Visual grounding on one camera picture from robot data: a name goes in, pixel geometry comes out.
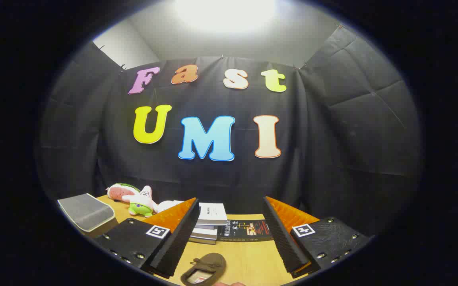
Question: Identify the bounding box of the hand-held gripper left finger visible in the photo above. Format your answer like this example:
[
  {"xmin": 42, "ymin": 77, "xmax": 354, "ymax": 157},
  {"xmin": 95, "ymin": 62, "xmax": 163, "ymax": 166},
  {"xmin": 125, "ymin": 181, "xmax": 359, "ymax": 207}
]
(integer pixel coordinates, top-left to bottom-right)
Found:
[{"xmin": 94, "ymin": 197, "xmax": 200, "ymax": 279}]

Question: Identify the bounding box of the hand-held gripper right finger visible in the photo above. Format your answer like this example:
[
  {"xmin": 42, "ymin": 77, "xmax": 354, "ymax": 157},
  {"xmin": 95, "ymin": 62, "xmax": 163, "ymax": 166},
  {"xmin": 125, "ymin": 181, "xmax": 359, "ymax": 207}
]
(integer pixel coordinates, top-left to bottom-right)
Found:
[{"xmin": 262, "ymin": 196, "xmax": 375, "ymax": 278}]

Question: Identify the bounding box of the brown fuzzy shoe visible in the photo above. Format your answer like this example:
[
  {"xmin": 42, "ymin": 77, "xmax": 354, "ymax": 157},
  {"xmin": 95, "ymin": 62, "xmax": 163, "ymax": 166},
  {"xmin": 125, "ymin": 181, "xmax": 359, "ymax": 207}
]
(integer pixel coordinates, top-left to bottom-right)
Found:
[{"xmin": 180, "ymin": 253, "xmax": 227, "ymax": 286}]

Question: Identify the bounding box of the white fabric storage box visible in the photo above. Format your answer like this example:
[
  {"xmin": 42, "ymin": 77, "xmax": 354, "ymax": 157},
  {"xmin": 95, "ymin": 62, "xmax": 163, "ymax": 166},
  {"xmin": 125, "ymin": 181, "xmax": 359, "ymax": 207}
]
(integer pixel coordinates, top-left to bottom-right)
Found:
[{"xmin": 57, "ymin": 193, "xmax": 119, "ymax": 239}]

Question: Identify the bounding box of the thick white book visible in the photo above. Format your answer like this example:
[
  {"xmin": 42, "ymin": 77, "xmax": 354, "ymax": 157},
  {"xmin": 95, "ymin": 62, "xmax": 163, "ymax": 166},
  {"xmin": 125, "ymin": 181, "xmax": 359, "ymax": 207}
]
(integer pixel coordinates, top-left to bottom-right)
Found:
[{"xmin": 190, "ymin": 228, "xmax": 218, "ymax": 241}]

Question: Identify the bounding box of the white and blue plush toy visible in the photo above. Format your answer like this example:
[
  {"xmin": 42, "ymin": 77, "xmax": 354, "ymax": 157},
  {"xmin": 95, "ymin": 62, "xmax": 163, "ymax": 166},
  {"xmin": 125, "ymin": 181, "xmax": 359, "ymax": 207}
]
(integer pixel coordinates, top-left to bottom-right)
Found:
[{"xmin": 157, "ymin": 200, "xmax": 185, "ymax": 213}]

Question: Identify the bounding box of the black book with orange print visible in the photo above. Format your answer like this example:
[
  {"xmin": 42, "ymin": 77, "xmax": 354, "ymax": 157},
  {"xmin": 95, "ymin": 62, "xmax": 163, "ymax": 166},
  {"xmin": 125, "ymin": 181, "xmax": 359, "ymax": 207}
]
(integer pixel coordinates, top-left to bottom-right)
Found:
[{"xmin": 217, "ymin": 219, "xmax": 273, "ymax": 243}]

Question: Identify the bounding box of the white book with picture cover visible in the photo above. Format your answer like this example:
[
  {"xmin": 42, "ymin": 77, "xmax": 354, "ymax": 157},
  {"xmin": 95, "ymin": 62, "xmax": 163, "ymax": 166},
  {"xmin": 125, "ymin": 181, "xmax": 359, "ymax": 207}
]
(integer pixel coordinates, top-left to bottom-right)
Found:
[{"xmin": 197, "ymin": 203, "xmax": 228, "ymax": 226}]

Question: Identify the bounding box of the pink starfish plush toy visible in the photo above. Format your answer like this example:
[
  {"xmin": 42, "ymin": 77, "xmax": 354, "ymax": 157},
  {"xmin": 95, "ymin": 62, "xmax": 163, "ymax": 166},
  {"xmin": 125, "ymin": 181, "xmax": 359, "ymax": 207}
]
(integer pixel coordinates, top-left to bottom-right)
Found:
[{"xmin": 122, "ymin": 186, "xmax": 159, "ymax": 218}]

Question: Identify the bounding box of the watermelon slice plush toy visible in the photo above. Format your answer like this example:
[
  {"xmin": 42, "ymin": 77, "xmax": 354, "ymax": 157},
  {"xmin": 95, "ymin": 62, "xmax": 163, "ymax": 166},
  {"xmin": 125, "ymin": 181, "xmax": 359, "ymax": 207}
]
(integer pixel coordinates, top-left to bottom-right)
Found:
[{"xmin": 106, "ymin": 183, "xmax": 141, "ymax": 203}]

